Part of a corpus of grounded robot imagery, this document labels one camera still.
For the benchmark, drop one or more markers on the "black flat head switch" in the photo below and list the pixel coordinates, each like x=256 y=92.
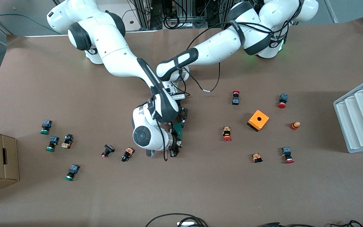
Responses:
x=108 y=148

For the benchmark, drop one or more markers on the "beige black switch module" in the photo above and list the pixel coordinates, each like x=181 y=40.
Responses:
x=67 y=142

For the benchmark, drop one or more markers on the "red mushroom button blue block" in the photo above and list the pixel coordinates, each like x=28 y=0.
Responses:
x=286 y=151
x=283 y=97

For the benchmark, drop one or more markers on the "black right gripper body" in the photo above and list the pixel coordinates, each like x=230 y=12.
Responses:
x=174 y=142

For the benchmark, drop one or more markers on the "orange contact block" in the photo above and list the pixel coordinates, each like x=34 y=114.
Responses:
x=256 y=157

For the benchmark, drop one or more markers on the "red emergency button black block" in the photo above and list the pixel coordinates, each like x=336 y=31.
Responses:
x=235 y=101

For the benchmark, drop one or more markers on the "white plug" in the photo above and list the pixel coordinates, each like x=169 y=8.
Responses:
x=186 y=224

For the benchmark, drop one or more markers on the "red emergency button orange block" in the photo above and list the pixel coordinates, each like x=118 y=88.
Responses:
x=226 y=130

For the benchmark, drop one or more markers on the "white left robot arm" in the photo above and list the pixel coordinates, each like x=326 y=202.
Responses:
x=219 y=47

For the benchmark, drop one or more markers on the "aluminium frame rack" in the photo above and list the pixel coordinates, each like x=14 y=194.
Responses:
x=145 y=12

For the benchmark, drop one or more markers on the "orange button enclosure box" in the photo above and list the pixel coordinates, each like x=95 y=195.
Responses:
x=263 y=121

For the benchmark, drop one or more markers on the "green mushroom push button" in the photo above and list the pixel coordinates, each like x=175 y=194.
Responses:
x=73 y=169
x=46 y=124
x=54 y=139

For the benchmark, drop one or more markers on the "white ribbed tray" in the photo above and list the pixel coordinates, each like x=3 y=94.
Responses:
x=361 y=119

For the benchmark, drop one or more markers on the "red yellow button head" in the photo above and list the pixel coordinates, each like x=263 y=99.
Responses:
x=294 y=126

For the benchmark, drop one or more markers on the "black selector switch orange block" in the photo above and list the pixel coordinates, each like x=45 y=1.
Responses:
x=127 y=154

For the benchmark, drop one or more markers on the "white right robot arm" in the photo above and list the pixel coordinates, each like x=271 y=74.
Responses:
x=118 y=60

